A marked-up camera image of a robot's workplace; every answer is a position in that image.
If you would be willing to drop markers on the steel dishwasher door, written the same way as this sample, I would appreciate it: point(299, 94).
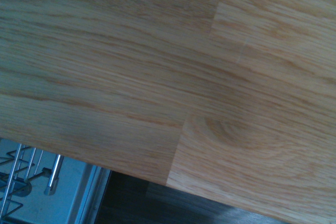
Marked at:
point(76, 182)

